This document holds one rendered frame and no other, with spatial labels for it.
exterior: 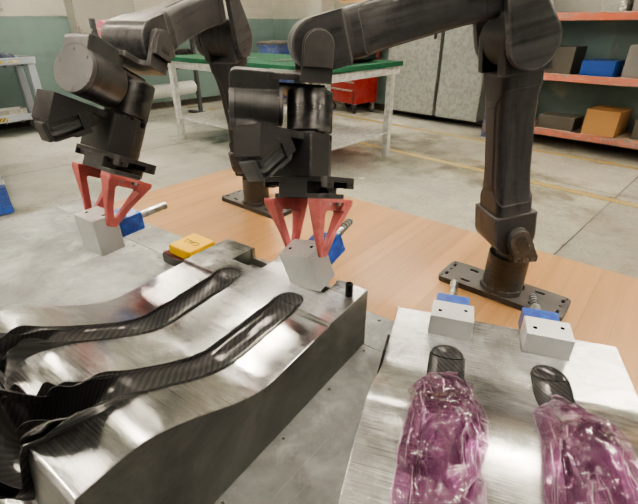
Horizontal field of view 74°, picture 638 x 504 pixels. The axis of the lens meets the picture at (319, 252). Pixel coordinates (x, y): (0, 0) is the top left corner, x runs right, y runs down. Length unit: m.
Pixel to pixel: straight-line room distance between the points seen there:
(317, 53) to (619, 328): 0.58
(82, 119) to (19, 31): 6.43
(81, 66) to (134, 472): 0.45
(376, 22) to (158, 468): 0.48
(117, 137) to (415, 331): 0.46
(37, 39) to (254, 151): 6.67
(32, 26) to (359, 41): 6.66
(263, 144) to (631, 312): 0.62
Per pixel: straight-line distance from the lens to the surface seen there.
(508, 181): 0.66
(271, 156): 0.47
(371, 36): 0.54
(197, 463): 0.41
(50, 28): 7.13
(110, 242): 0.67
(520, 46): 0.59
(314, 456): 0.49
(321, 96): 0.53
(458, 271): 0.79
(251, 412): 0.44
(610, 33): 5.79
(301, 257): 0.52
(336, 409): 0.52
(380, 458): 0.38
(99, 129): 0.65
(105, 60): 0.62
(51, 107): 0.61
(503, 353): 0.55
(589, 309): 0.80
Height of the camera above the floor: 1.19
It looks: 28 degrees down
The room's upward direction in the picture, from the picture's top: straight up
